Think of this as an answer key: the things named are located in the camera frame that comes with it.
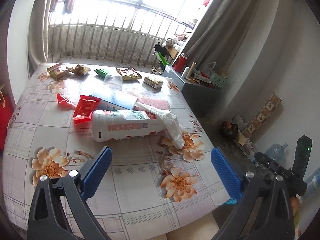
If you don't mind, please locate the grey cabinet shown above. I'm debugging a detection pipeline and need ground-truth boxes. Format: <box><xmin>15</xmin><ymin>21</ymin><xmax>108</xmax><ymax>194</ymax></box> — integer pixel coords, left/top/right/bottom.
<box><xmin>163</xmin><ymin>66</ymin><xmax>220</xmax><ymax>117</ymax></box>

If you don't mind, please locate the grey curtain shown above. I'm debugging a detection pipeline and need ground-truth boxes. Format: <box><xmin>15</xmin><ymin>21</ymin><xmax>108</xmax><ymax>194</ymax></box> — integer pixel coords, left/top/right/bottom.
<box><xmin>28</xmin><ymin>0</ymin><xmax>52</xmax><ymax>77</ymax></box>
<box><xmin>181</xmin><ymin>0</ymin><xmax>260</xmax><ymax>73</ymax></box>

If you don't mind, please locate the pink sponge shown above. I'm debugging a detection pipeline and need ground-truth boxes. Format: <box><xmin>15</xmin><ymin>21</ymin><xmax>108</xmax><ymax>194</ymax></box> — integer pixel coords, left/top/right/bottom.
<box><xmin>134</xmin><ymin>98</ymin><xmax>170</xmax><ymax>111</ymax></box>

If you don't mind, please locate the red wrapper scrap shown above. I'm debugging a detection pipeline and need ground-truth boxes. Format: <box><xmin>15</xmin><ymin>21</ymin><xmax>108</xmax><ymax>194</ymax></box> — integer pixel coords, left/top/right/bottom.
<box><xmin>56</xmin><ymin>94</ymin><xmax>75</xmax><ymax>108</ymax></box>

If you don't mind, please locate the green plastic storage basket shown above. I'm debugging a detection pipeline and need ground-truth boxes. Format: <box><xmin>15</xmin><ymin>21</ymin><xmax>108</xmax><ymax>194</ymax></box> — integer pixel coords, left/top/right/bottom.
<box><xmin>209</xmin><ymin>73</ymin><xmax>227</xmax><ymax>89</ymax></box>

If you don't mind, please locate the green small packet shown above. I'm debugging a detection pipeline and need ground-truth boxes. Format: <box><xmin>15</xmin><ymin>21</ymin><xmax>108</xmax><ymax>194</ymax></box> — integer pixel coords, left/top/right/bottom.
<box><xmin>94</xmin><ymin>69</ymin><xmax>108</xmax><ymax>78</ymax></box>

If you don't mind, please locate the right hand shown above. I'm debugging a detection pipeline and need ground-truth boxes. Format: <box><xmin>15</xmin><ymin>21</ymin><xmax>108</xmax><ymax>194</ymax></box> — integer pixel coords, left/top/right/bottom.
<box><xmin>290</xmin><ymin>196</ymin><xmax>300</xmax><ymax>216</ymax></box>

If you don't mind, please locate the cardboard tube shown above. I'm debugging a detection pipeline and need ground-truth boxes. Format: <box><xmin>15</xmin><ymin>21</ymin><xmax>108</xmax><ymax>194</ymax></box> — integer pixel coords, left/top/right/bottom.
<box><xmin>187</xmin><ymin>62</ymin><xmax>197</xmax><ymax>79</ymax></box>

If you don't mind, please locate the brown snack wrapper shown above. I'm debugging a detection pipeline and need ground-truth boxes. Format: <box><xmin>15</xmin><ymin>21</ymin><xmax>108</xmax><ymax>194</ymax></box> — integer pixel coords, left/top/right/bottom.
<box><xmin>70</xmin><ymin>64</ymin><xmax>91</xmax><ymax>76</ymax></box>

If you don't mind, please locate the metal window railing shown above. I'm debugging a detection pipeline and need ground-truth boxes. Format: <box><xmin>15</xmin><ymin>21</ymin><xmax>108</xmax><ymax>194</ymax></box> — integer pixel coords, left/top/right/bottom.
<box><xmin>48</xmin><ymin>0</ymin><xmax>195</xmax><ymax>66</ymax></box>

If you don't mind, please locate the white milk drink bottle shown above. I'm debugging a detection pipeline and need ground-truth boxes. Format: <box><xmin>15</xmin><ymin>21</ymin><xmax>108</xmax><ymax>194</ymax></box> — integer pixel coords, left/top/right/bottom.
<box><xmin>92</xmin><ymin>110</ymin><xmax>166</xmax><ymax>142</ymax></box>

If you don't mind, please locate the right grey curtain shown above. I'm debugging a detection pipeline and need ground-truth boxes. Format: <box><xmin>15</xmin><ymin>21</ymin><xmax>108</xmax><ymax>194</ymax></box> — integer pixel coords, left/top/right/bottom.
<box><xmin>181</xmin><ymin>0</ymin><xmax>260</xmax><ymax>73</ymax></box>

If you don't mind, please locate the floral tablecloth table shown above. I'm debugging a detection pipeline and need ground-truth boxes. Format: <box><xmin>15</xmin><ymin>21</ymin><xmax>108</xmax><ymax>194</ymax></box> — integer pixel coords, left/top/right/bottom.
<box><xmin>3</xmin><ymin>64</ymin><xmax>229</xmax><ymax>239</ymax></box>

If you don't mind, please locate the red thermos bottle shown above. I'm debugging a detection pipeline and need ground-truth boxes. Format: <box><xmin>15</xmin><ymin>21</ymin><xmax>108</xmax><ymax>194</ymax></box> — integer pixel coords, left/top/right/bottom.
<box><xmin>174</xmin><ymin>53</ymin><xmax>189</xmax><ymax>73</ymax></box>

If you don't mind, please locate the clear plastic cup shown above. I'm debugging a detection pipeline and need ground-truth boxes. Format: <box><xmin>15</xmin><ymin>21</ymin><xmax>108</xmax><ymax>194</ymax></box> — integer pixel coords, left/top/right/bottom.
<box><xmin>104</xmin><ymin>73</ymin><xmax>123</xmax><ymax>91</ymax></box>

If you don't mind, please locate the white tissue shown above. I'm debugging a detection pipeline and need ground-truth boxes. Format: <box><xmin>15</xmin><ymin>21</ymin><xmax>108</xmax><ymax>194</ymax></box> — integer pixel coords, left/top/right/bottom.
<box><xmin>135</xmin><ymin>101</ymin><xmax>185</xmax><ymax>150</ymax></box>

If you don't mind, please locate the black snack bag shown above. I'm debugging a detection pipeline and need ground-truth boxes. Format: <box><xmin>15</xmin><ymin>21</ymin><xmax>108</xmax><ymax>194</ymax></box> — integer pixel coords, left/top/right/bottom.
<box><xmin>219</xmin><ymin>121</ymin><xmax>238</xmax><ymax>140</ymax></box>

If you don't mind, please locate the tile pattern board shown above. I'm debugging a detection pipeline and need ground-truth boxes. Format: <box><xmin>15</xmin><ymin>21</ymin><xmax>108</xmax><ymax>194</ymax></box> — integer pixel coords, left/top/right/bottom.
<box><xmin>241</xmin><ymin>93</ymin><xmax>281</xmax><ymax>138</ymax></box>

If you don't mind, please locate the blue plastic mesh basket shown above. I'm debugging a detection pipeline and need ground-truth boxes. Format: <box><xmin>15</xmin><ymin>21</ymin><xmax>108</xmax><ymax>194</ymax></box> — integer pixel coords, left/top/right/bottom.
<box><xmin>220</xmin><ymin>198</ymin><xmax>238</xmax><ymax>206</ymax></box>

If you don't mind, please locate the red packet wrapper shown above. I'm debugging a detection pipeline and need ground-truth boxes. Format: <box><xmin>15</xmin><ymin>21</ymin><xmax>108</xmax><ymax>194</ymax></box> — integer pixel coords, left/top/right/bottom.
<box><xmin>73</xmin><ymin>95</ymin><xmax>101</xmax><ymax>125</ymax></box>

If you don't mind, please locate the plastic bag pile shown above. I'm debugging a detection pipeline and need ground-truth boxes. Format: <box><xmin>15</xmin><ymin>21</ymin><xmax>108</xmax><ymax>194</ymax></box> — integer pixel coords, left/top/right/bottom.
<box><xmin>233</xmin><ymin>131</ymin><xmax>258</xmax><ymax>164</ymax></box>

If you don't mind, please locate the small white box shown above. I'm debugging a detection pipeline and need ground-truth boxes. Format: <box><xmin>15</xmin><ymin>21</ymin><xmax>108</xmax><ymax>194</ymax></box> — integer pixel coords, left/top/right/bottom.
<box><xmin>143</xmin><ymin>76</ymin><xmax>163</xmax><ymax>89</ymax></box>

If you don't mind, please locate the white small bottle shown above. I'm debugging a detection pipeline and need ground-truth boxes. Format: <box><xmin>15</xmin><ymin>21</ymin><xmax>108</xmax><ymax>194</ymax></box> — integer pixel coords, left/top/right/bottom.
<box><xmin>182</xmin><ymin>66</ymin><xmax>190</xmax><ymax>79</ymax></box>

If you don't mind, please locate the red gift bag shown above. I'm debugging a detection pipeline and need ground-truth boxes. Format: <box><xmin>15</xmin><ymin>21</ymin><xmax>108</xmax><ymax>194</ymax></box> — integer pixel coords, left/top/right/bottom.
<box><xmin>0</xmin><ymin>83</ymin><xmax>14</xmax><ymax>152</ymax></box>

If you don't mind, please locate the left grey curtain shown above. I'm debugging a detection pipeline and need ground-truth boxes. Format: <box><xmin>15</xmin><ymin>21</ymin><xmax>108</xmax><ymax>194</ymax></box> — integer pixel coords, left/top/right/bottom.
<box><xmin>28</xmin><ymin>0</ymin><xmax>52</xmax><ymax>77</ymax></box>

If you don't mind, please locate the large blue water jug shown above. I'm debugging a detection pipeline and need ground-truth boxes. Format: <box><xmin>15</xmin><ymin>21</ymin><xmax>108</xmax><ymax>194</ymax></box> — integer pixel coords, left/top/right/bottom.
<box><xmin>265</xmin><ymin>142</ymin><xmax>288</xmax><ymax>164</ymax></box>

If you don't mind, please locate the yellow snack packet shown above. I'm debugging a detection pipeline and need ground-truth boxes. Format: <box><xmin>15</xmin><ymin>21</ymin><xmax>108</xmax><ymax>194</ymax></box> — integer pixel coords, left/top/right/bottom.
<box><xmin>116</xmin><ymin>67</ymin><xmax>142</xmax><ymax>81</ymax></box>

